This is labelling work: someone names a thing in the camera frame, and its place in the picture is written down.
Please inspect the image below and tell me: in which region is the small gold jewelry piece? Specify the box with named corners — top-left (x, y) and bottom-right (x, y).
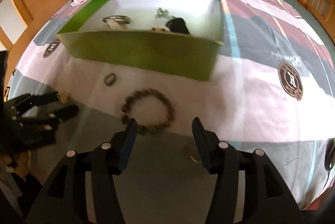
top-left (57, 91), bottom-right (71, 104)

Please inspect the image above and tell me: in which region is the brown wooden bead bracelet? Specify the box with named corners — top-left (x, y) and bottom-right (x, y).
top-left (120, 88), bottom-right (175, 135)

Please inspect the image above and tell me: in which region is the silver bangle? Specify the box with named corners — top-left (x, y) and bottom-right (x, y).
top-left (102, 15), bottom-right (131, 30)

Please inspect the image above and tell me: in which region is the green crystal bracelet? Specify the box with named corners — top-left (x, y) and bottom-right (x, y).
top-left (155, 7), bottom-right (176, 20)

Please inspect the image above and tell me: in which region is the black rectangular case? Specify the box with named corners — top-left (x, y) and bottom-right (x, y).
top-left (165, 18), bottom-right (190, 35)

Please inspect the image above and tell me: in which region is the patterned bed sheet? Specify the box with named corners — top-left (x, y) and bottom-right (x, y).
top-left (9, 0), bottom-right (334, 211)

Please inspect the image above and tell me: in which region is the green cardboard box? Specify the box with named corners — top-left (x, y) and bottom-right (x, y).
top-left (57, 0), bottom-right (223, 81)

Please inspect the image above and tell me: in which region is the dark brown ring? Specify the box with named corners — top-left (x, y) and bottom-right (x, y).
top-left (103, 73), bottom-right (117, 86)

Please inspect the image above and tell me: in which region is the black cable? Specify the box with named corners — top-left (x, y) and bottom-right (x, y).
top-left (323, 138), bottom-right (335, 188)

